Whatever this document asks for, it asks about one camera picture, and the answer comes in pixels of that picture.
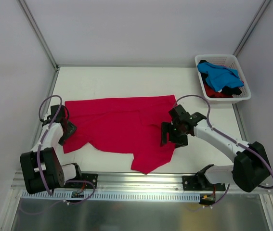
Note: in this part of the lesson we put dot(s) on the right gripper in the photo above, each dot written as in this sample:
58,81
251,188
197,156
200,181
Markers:
171,135

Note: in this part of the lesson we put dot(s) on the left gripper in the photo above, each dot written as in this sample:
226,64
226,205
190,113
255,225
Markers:
67,130

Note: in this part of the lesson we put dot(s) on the pink t shirt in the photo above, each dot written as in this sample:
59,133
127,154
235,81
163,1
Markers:
124,126

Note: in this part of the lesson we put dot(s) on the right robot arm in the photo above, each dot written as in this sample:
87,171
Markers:
250,165

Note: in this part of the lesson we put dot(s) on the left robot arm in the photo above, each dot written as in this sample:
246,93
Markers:
40,166

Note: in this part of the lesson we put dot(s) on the red t shirt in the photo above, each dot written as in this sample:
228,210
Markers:
212,94

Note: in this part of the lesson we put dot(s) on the rear aluminium table edge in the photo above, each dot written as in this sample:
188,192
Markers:
128,65

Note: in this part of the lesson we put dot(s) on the black t shirt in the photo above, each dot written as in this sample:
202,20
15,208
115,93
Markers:
225,90

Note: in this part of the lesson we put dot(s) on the blue t shirt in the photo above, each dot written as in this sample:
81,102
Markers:
219,76

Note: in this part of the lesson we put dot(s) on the white plastic basket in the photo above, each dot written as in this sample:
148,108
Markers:
229,61

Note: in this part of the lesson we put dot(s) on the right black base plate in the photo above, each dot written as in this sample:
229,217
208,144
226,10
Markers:
200,183

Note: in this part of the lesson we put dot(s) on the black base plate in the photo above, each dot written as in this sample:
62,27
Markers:
91,180
200,183

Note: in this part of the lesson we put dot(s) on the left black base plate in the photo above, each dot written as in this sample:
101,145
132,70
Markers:
91,180

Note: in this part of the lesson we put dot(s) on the aluminium mounting rail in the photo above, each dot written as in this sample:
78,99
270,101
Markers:
137,182

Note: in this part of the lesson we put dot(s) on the white slotted cable duct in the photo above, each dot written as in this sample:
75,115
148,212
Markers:
117,196

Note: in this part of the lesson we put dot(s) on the left aluminium frame post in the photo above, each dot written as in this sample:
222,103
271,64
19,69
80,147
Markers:
31,20

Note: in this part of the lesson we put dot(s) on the aluminium frame post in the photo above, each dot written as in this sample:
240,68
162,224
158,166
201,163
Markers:
252,26
31,20

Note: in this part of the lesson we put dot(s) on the right aluminium frame post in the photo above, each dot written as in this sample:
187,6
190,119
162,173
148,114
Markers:
252,26

